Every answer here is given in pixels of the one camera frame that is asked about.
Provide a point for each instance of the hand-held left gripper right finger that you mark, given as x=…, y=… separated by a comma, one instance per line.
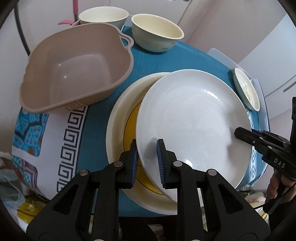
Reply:
x=160, y=162

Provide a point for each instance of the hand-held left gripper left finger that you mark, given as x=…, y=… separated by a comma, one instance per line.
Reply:
x=134, y=166

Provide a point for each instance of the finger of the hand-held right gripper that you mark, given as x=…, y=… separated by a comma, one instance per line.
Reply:
x=274, y=138
x=248, y=136

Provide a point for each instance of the white ceramic plate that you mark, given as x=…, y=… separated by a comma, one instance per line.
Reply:
x=192, y=115

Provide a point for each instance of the beige plastic basin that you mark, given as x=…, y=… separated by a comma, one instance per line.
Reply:
x=69, y=69

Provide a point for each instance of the cream ceramic bowl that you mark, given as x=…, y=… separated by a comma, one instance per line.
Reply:
x=157, y=30
x=104, y=17

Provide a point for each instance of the person's right hand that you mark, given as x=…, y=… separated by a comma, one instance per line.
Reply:
x=272, y=187

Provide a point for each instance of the small pale green saucer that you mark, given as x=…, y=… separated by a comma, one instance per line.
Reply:
x=245, y=88

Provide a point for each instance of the blue patterned tablecloth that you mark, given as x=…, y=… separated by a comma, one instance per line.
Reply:
x=150, y=62

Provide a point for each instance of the light blue cloth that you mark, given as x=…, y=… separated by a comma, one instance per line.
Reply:
x=11, y=187

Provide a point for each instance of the pink plastic stick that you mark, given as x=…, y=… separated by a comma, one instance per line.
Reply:
x=75, y=9

